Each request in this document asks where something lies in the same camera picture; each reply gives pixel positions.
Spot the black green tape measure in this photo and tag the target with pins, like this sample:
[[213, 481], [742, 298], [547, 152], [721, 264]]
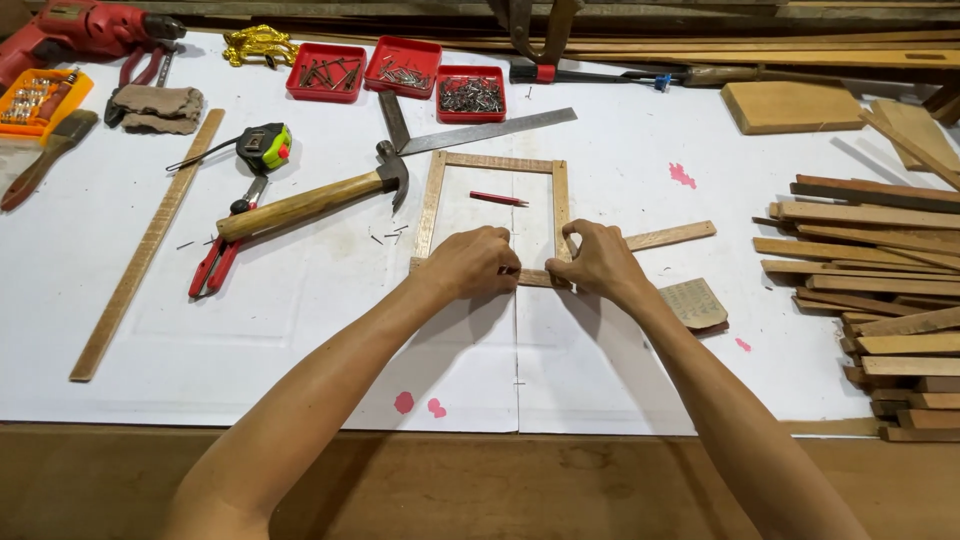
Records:
[[264, 147]]

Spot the short wooden frame strip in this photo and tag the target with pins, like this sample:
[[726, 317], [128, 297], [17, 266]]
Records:
[[536, 278]]

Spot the flat wooden block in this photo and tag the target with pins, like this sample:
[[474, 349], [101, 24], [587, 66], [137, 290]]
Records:
[[791, 106]]

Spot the pile of wooden strips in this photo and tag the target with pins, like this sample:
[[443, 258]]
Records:
[[885, 300]]

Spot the brown sandpaper piece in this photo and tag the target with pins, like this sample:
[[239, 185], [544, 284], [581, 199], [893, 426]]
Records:
[[694, 304]]

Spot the brown cloth glove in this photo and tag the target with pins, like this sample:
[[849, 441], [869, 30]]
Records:
[[159, 106]]

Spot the orange screwdriver bit box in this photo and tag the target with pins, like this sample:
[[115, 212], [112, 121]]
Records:
[[34, 101]]

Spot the leaning wooden boards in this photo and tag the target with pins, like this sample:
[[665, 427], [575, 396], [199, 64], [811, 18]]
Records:
[[919, 131]]

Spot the rusty metal clamp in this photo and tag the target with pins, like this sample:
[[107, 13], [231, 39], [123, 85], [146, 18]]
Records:
[[536, 30]]

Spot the stack of long planks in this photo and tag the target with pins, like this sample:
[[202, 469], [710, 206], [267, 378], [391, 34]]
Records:
[[712, 49]]

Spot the red tray full of nails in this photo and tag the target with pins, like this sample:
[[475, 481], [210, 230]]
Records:
[[471, 94]]

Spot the person's left hand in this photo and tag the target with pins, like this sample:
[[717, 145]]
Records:
[[465, 262]]

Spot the black red hand tool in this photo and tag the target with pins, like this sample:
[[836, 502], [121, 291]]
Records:
[[585, 76]]

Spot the person's right hand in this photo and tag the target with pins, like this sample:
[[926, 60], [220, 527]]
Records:
[[604, 262]]

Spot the red electric drill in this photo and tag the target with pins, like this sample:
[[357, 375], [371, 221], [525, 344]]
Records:
[[82, 30]]

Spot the long wooden strip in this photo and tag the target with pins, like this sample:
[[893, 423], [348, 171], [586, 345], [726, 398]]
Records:
[[146, 247]]

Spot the red tray with few nails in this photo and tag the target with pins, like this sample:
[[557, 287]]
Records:
[[403, 67]]

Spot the loose small nails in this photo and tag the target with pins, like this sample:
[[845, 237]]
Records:
[[390, 235]]

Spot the white paper sheet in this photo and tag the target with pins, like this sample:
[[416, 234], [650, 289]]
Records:
[[622, 172]]

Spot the light wooden strip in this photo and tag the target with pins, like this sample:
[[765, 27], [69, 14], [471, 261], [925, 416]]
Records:
[[671, 235]]

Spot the red tray with dark nails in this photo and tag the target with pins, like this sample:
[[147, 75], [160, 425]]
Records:
[[325, 73]]

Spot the unfinished wooden frame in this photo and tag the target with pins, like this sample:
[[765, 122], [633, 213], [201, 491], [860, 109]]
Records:
[[499, 162]]

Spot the red pencil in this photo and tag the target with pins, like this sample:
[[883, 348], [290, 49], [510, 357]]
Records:
[[496, 198]]

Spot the metal try square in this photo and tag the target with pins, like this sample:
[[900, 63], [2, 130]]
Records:
[[480, 133]]

